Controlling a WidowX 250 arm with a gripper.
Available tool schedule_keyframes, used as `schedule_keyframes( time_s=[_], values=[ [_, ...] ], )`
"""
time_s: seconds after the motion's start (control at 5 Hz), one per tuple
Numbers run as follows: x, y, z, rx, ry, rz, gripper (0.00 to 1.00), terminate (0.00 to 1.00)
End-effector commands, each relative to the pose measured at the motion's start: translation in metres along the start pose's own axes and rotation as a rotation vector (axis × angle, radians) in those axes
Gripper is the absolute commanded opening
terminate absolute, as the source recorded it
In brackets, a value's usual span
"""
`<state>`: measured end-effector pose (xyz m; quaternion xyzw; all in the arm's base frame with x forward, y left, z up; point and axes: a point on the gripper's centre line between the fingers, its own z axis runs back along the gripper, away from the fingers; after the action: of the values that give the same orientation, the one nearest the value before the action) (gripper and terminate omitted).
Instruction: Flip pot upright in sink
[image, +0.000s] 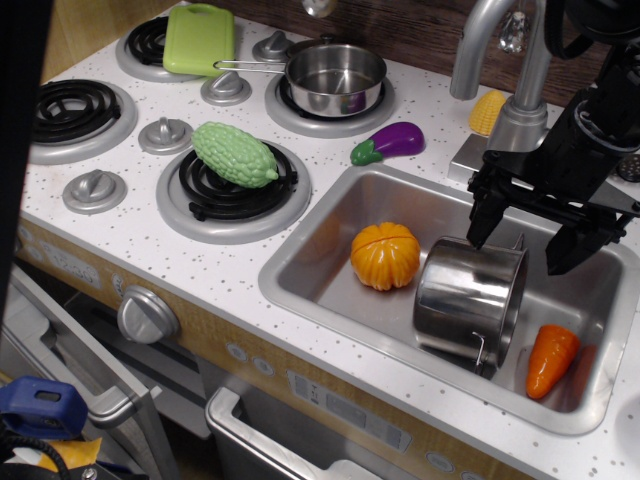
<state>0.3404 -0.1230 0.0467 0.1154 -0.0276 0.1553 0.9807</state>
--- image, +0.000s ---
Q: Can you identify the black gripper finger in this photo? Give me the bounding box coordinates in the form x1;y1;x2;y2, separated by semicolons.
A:
466;191;506;249
545;226;601;275

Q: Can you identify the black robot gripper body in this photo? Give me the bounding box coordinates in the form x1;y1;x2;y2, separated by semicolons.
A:
469;86;639;235

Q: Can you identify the tall stainless steel pot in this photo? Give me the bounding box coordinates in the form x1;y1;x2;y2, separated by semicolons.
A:
413;236;529;373

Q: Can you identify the silver toy faucet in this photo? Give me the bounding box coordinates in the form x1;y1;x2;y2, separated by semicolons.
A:
447;0;621;194

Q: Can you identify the yellow toy corn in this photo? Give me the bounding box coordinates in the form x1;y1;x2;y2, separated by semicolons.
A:
468;90;506;137

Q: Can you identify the orange toy carrot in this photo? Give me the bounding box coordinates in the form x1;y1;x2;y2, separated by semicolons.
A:
525;324;581;399

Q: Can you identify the purple toy eggplant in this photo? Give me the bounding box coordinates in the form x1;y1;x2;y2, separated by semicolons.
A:
350;122;426;166

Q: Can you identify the orange toy pumpkin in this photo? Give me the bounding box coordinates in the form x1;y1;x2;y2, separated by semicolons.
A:
350;222;421;292

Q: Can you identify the clear crystal pendant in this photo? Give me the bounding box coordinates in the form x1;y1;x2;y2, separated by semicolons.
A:
498;10;529;54

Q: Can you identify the back right black burner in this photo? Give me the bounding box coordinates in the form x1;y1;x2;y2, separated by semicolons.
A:
264;78;395;139

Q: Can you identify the black burner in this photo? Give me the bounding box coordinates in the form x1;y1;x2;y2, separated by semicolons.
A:
116;16;199;83
156;143;311;245
264;78;395;139
29;79;138;165

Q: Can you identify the green toy bitter gourd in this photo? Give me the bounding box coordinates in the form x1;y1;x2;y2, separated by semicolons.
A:
191;122;279;189

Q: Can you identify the silver stove knob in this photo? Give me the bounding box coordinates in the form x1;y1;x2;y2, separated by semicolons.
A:
138;117;194;155
62;169;128;215
200;72;252;107
252;30;294;63

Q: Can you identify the front right black burner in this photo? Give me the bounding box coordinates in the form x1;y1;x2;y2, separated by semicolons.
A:
156;143;311;245

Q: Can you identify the green plastic cutting board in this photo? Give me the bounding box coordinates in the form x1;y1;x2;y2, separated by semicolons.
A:
163;3;235;78

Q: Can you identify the large silver oven dial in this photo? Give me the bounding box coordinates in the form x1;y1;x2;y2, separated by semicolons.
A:
117;285;180;344

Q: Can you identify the back left black burner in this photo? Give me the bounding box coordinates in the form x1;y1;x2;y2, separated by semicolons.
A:
116;16;199;83

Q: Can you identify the front left black burner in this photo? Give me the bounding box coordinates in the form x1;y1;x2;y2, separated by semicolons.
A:
29;79;138;165

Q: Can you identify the yellow tape piece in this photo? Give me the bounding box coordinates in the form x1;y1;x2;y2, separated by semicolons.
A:
47;438;102;470

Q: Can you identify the blue clamp tool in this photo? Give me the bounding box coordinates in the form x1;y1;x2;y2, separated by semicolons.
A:
1;376;88;440

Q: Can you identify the black foreground pole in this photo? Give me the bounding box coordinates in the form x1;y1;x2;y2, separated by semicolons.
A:
1;1;54;304

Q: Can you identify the steel saucepan with handle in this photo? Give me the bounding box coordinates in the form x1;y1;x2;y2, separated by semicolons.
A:
213;42;387;118

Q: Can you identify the silver dishwasher door handle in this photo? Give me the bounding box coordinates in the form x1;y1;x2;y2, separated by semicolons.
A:
205;387;377;479

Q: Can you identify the silver oven door handle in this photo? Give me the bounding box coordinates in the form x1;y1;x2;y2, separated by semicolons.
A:
2;266;162;434

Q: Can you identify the black coiled cable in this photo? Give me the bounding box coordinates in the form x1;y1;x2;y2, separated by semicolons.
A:
0;424;71;480

